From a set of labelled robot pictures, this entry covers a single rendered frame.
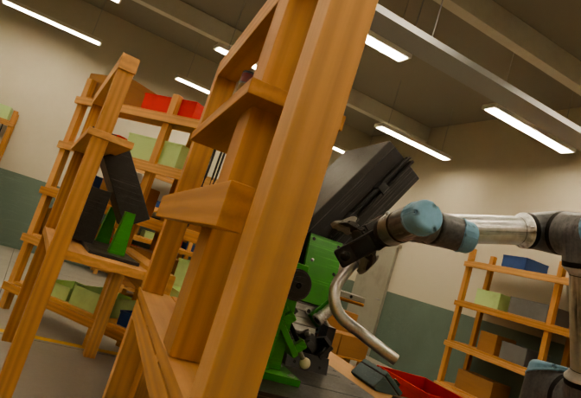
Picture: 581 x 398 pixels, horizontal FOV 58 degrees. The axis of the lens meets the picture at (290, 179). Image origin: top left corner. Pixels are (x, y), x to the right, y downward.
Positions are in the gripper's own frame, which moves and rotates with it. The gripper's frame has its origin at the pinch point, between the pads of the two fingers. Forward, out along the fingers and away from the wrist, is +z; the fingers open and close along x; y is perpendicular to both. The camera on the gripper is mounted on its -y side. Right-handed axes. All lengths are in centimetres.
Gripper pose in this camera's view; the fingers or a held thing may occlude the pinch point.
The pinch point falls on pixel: (342, 249)
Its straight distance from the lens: 141.4
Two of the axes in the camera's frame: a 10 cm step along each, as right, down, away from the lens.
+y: 7.8, -4.1, 4.7
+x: -5.0, -8.7, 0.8
